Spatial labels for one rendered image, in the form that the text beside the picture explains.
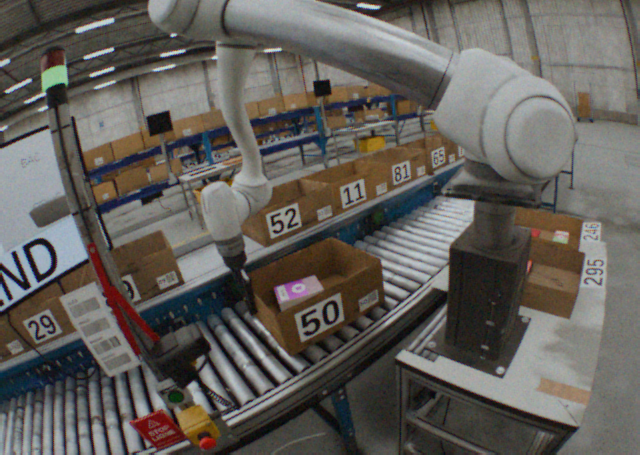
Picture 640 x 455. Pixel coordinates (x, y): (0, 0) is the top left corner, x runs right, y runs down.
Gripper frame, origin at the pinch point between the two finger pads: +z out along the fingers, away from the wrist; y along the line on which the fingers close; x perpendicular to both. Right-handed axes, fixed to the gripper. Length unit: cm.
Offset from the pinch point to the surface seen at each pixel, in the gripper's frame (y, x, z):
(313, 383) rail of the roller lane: 30.9, 0.4, 13.6
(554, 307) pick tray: 77, 63, 7
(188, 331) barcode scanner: 33.9, -22.8, -23.5
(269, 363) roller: 17.4, -5.8, 10.6
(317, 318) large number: 20.6, 12.2, 1.5
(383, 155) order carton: -58, 130, -16
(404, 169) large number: -29, 115, -12
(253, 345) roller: 6.3, -5.9, 10.6
